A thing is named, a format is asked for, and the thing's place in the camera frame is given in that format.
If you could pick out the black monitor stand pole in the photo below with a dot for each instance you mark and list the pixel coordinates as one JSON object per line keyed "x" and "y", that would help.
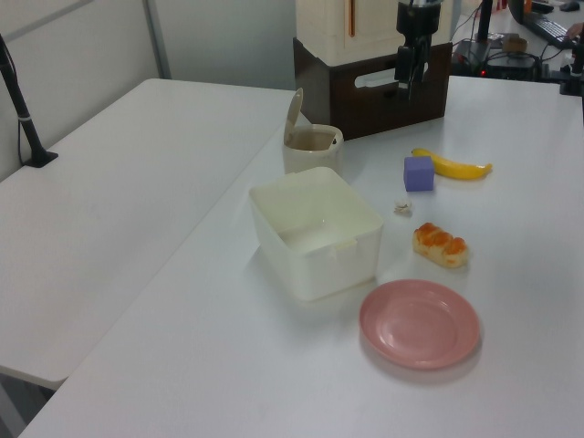
{"x": 483, "y": 23}

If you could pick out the black computer keyboard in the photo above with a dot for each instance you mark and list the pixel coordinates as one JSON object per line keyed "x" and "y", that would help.
{"x": 549, "y": 28}

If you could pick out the black electronics box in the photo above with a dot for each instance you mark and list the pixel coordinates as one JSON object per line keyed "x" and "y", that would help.
{"x": 508, "y": 66}

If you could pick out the purple cube block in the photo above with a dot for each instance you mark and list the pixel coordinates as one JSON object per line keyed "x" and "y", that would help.
{"x": 419, "y": 174}

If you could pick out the small brown cardboard box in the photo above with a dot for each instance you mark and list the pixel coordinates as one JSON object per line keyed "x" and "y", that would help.
{"x": 514, "y": 44}

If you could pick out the white plastic storage box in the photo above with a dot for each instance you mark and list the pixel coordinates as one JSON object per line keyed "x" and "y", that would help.
{"x": 319, "y": 246}

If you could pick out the grey partition frame post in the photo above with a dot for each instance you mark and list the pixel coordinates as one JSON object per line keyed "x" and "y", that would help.
{"x": 157, "y": 38}

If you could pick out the black camera pole with clamp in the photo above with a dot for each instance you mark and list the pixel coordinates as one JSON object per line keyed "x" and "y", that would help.
{"x": 20, "y": 109}

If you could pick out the yellow toy banana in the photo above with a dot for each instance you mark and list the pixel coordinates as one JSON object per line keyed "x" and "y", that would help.
{"x": 456, "y": 168}

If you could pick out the small paper scrap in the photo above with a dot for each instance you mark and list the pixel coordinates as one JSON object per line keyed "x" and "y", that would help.
{"x": 402, "y": 206}

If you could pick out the beige mini trash can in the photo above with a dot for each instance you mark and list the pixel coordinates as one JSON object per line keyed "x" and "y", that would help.
{"x": 315, "y": 150}

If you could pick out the dark brown wooden box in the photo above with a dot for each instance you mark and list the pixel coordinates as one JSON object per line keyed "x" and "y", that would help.
{"x": 365, "y": 105}

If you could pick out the black clamp mount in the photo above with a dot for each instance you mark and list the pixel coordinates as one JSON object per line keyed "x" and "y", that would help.
{"x": 574, "y": 77}

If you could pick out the pink plastic plate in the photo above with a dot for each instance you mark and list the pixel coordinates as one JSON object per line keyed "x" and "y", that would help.
{"x": 420, "y": 329}

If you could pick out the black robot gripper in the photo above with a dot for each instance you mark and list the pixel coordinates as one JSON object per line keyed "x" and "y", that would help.
{"x": 417, "y": 20}

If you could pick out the toy bread with orange glaze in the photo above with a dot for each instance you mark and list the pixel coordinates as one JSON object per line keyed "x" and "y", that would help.
{"x": 440, "y": 245}

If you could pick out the black computer monitor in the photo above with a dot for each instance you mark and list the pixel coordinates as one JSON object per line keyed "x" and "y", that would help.
{"x": 518, "y": 9}

